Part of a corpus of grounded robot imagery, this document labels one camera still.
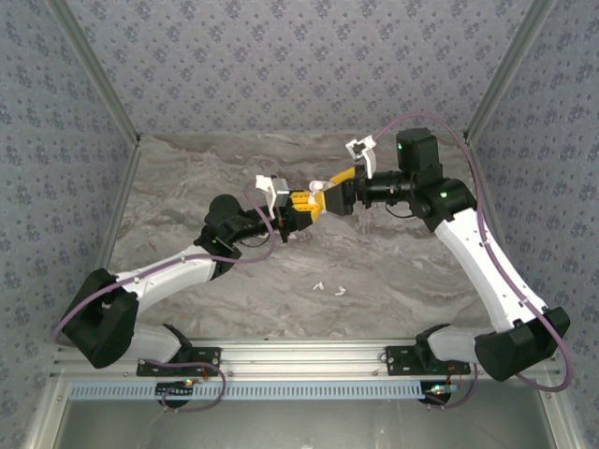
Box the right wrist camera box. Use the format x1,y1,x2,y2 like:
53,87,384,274
344,134,378,181

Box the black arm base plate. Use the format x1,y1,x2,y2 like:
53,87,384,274
136,346,222,378
384,345,472,378

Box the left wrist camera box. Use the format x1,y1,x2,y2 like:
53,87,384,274
255,174,292,208

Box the small black controller board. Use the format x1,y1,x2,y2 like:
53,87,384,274
420,382,458,404
155,379,196,399

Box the slotted pale blue cable duct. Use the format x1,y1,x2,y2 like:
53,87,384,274
68,379,425,401

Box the aluminium frame bar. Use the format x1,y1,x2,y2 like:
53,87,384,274
22,379,71,449
535,378,586,449

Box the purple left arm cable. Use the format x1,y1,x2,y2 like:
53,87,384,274
51,184,282,413

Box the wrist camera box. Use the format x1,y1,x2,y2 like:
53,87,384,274
344,134,378,181
255,174,292,208

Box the aluminium table side rail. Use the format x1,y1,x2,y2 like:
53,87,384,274
461,138,535,340
69,139,143,342

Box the aluminium corner post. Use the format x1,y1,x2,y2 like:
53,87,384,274
46,0,142,147
461,0,559,144

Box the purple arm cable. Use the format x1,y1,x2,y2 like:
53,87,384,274
373,111,575,411
51,184,282,413

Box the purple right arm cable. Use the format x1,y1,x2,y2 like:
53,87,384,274
373,111,575,411

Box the grey metal panel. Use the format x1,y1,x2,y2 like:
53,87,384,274
46,397,562,449

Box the aluminium mounting rail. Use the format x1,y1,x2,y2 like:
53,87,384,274
50,340,562,380

